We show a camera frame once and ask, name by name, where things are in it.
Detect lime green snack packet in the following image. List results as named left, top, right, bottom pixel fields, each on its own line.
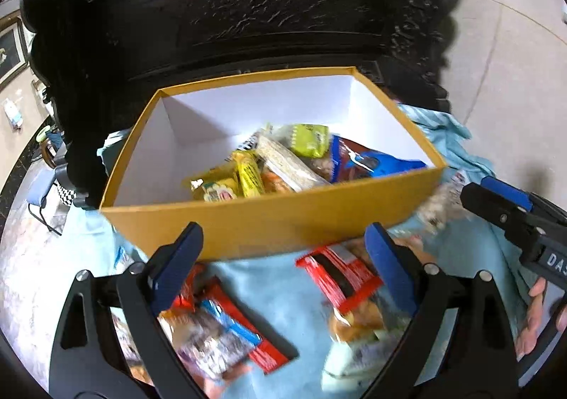
left=275, top=124, right=331, bottom=158

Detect long black and yellow bread packet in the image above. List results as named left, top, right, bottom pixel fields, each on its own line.
left=232, top=133, right=266, bottom=198

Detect dark carved wooden chair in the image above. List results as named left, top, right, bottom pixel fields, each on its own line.
left=20, top=0, right=461, bottom=209

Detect light blue printed cloth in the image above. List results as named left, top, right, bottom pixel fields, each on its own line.
left=66, top=104, right=541, bottom=399

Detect clear popcorn packet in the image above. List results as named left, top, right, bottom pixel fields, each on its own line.
left=419, top=173, right=470, bottom=231

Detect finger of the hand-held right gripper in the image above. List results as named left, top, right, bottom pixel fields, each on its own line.
left=481, top=176, right=567, bottom=227
left=461, top=183, right=543, bottom=249

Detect blue and white wall dispenser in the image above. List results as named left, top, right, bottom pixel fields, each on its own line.
left=4, top=100, right=23, bottom=129

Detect black framed picture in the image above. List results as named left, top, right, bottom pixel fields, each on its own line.
left=0, top=22, right=29, bottom=81

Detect person's right hand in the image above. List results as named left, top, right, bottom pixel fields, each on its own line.
left=516, top=277, right=567, bottom=358

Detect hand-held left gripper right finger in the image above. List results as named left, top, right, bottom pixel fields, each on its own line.
left=361, top=222, right=519, bottom=399

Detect yellow cardboard box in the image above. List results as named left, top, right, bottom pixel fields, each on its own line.
left=100, top=66, right=448, bottom=261

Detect bun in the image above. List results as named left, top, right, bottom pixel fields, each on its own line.
left=296, top=244, right=386, bottom=344

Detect blue and purple snack packet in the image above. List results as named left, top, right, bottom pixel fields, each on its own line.
left=177, top=299, right=262, bottom=379

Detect clear rice bar packet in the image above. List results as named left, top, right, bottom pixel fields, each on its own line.
left=257, top=133, right=331, bottom=193

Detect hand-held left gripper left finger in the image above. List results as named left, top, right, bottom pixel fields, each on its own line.
left=49, top=222, right=209, bottom=399

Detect blue seat metal chair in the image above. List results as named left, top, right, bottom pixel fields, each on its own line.
left=29, top=168, right=63, bottom=235

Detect blue and red snack packet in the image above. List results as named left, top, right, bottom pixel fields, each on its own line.
left=330, top=135, right=428, bottom=182

